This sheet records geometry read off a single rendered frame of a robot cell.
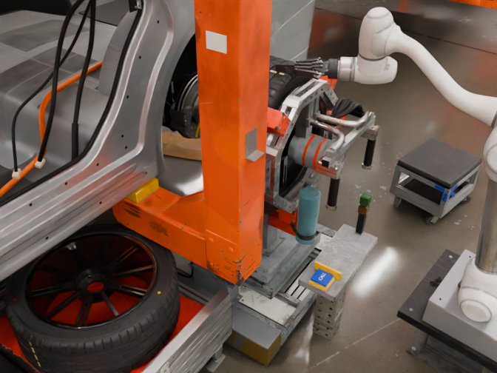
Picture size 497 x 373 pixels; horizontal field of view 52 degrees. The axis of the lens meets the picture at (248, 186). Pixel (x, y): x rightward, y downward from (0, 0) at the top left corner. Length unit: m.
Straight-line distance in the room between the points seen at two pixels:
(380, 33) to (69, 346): 1.51
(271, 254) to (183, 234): 0.66
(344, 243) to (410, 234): 0.89
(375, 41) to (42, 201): 1.25
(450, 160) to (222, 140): 1.90
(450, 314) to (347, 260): 0.45
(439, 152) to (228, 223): 1.81
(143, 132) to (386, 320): 1.47
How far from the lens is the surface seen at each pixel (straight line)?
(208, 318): 2.07
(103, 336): 1.92
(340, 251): 2.27
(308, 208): 2.08
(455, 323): 2.22
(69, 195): 1.87
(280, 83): 1.96
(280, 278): 2.50
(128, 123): 1.98
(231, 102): 1.52
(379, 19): 1.84
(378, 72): 1.94
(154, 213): 2.08
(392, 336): 2.59
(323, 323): 2.45
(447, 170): 3.14
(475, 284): 1.99
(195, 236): 1.96
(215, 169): 1.69
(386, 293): 2.76
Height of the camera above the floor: 1.99
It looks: 37 degrees down
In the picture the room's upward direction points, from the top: 1 degrees clockwise
